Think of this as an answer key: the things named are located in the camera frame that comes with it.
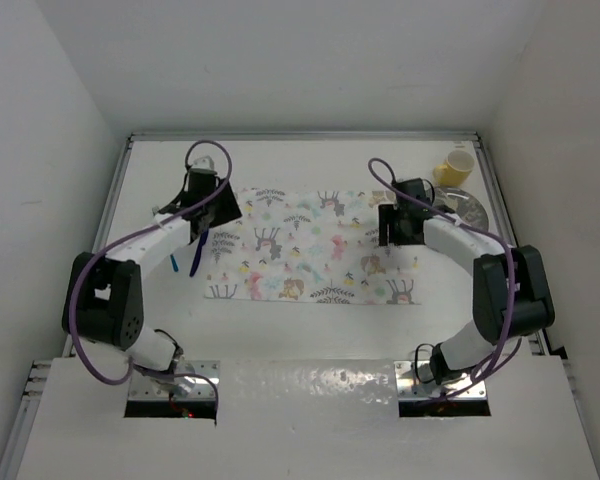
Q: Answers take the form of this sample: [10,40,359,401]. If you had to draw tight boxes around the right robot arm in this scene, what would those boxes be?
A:
[378,179,555,386]

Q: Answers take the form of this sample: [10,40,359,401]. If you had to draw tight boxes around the dark blue plastic knife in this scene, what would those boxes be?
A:
[189,230,209,278]

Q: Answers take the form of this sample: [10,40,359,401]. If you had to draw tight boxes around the patterned cloth placemat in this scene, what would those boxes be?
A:
[205,188,419,305]

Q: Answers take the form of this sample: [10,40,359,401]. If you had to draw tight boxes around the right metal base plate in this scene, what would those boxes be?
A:
[394,360,488,403]

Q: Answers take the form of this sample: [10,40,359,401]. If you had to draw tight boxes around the yellow mug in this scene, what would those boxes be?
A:
[432,150,476,187]

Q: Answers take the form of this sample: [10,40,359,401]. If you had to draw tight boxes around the blue plastic fork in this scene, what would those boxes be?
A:
[169,254,180,273]

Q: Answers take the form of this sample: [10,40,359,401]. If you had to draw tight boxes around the grey reindeer plate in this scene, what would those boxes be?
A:
[434,186,489,230]

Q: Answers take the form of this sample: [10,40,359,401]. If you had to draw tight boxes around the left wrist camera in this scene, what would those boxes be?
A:
[188,155,215,172]

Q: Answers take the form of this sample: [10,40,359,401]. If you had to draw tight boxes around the aluminium table frame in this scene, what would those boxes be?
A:
[0,130,566,480]

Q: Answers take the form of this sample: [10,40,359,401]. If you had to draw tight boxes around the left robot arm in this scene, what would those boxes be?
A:
[62,167,241,385]

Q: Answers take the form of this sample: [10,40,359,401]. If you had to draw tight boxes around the metal base plate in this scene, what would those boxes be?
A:
[128,359,220,402]
[394,360,488,403]

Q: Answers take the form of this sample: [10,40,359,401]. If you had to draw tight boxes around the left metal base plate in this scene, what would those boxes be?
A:
[128,359,220,402]

